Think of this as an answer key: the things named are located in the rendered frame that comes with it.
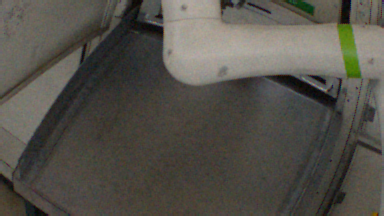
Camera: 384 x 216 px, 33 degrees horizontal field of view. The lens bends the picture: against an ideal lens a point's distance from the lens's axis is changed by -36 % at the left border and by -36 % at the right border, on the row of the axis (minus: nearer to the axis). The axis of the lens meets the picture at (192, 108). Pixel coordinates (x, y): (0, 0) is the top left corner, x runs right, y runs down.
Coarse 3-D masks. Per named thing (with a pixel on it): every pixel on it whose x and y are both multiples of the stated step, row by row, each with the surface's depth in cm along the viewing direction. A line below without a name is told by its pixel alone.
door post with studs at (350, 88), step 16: (352, 0) 171; (368, 0) 167; (352, 16) 174; (368, 16) 170; (352, 80) 184; (352, 96) 187; (352, 112) 189; (336, 144) 197; (336, 160) 199; (320, 192) 206
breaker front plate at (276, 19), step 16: (272, 0) 188; (304, 0) 183; (320, 0) 181; (336, 0) 178; (224, 16) 197; (240, 16) 195; (256, 16) 193; (272, 16) 191; (304, 16) 186; (320, 16) 184; (336, 16) 181
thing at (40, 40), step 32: (0, 0) 145; (32, 0) 164; (64, 0) 179; (96, 0) 194; (0, 32) 157; (32, 32) 174; (64, 32) 189; (96, 32) 199; (0, 64) 165; (32, 64) 182; (0, 96) 172
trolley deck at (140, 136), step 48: (144, 48) 198; (96, 96) 181; (144, 96) 184; (192, 96) 186; (240, 96) 189; (288, 96) 193; (96, 144) 168; (144, 144) 172; (192, 144) 174; (240, 144) 177; (288, 144) 179; (48, 192) 150; (96, 192) 156; (144, 192) 160; (192, 192) 163; (240, 192) 164; (288, 192) 165
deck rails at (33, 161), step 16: (128, 16) 197; (112, 32) 191; (128, 32) 202; (96, 48) 184; (112, 48) 195; (96, 64) 189; (80, 80) 180; (96, 80) 185; (64, 96) 171; (80, 96) 179; (48, 112) 162; (64, 112) 173; (48, 128) 165; (64, 128) 169; (320, 128) 185; (32, 144) 154; (48, 144) 163; (320, 144) 180; (32, 160) 156; (320, 160) 175; (32, 176) 152; (304, 176) 169; (304, 192) 159; (288, 208) 160
